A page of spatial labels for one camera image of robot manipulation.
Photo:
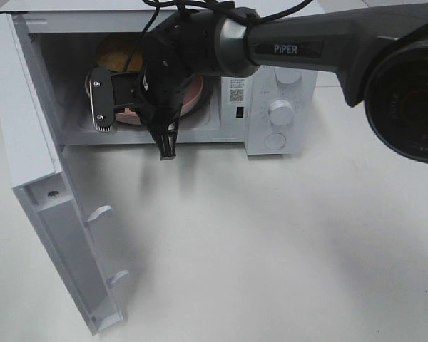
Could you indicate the white microwave oven body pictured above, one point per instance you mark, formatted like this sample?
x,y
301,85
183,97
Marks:
x,y
58,45

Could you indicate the lower white microwave knob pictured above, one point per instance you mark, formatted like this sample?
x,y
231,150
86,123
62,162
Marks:
x,y
281,112

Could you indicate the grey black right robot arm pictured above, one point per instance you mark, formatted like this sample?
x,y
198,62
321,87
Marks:
x,y
379,55

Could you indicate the pink plate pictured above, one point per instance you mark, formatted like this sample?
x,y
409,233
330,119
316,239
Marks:
x,y
128,117

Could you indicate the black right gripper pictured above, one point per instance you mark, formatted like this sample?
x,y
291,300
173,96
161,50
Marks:
x,y
164,80

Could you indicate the white microwave knob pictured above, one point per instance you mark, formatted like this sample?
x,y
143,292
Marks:
x,y
287,76
281,112

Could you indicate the burger with sesame bun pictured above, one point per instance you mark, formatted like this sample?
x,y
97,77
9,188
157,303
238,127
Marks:
x,y
113,50

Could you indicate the upper white microwave knob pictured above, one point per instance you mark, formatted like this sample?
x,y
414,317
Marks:
x,y
287,76

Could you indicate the round white door button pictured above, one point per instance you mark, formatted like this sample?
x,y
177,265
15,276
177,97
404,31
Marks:
x,y
275,141

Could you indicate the white microwave door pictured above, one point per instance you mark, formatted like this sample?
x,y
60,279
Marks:
x,y
40,178

